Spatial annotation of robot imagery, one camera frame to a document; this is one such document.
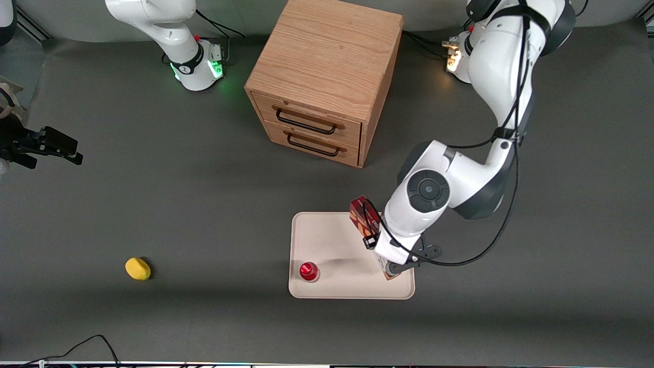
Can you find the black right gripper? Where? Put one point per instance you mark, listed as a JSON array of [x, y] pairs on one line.
[[16, 141]]

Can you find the red cookie box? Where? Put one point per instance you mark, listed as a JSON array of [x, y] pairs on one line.
[[360, 212]]

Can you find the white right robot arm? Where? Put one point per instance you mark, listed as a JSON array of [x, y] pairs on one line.
[[173, 30]]

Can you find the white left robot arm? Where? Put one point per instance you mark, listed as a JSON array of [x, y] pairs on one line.
[[490, 66]]

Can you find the white rectangular tray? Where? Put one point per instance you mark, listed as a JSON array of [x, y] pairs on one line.
[[337, 240]]

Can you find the yellow lemon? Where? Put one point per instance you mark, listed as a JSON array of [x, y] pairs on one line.
[[138, 269]]

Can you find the wooden drawer front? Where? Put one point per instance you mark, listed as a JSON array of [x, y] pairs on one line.
[[263, 106], [273, 134]]

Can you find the dark grey table mat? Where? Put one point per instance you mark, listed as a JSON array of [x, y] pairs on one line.
[[204, 204]]

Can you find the wooden drawer cabinet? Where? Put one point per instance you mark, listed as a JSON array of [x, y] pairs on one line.
[[327, 51]]

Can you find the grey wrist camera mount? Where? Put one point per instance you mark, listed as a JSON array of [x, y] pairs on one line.
[[424, 251]]

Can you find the dark metal frame rail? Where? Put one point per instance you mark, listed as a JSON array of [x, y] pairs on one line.
[[33, 25]]

